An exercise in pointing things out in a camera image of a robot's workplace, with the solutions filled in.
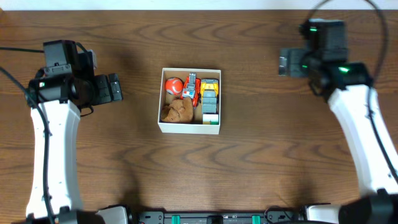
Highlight red toy fire truck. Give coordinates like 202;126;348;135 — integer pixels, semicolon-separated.
180;72;201;108

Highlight white cardboard box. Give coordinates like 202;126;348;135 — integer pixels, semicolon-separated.
158;68;221;134

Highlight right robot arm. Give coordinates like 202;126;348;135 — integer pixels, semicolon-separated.
279;48;397;223

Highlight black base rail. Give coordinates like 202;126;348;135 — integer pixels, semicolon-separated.
96;203;343;224

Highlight red and white ball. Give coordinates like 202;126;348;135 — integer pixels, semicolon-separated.
165;77;183;95

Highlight yellow and grey toy truck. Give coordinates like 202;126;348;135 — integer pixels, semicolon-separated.
200;78;219;114

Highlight brown plush toy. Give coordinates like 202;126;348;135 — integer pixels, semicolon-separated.
160;98;193;123

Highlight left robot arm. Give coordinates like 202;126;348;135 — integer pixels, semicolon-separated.
25;73;130;223

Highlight multicolour puzzle cube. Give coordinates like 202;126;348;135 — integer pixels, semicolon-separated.
202;114;220;125

